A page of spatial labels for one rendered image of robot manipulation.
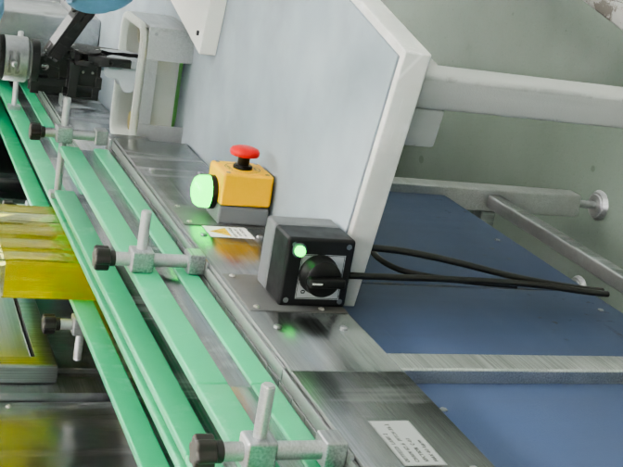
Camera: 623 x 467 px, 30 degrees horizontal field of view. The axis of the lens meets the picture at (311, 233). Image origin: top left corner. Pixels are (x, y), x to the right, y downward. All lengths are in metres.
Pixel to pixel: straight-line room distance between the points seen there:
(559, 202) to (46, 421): 0.98
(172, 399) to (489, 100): 0.49
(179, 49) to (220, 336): 0.85
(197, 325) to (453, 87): 0.39
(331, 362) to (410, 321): 0.23
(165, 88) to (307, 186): 0.60
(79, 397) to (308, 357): 0.64
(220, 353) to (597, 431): 0.38
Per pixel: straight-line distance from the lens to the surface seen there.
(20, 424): 1.65
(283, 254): 1.26
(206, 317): 1.27
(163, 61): 1.98
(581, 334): 1.45
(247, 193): 1.53
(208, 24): 1.83
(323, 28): 1.44
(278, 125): 1.55
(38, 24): 2.76
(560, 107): 1.39
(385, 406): 1.08
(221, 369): 1.15
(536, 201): 2.09
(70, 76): 1.99
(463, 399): 1.18
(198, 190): 1.53
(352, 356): 1.17
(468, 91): 1.33
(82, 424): 1.66
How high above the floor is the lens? 1.28
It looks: 22 degrees down
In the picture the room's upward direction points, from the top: 87 degrees counter-clockwise
